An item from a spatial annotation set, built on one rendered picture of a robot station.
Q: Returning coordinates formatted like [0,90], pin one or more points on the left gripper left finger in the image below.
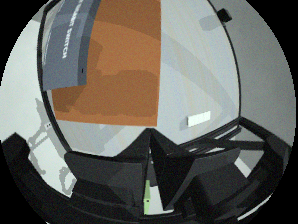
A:
[128,169]

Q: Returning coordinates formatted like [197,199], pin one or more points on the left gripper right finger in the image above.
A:
[175,167]

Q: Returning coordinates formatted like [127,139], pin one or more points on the grey network switch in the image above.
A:
[66,52]

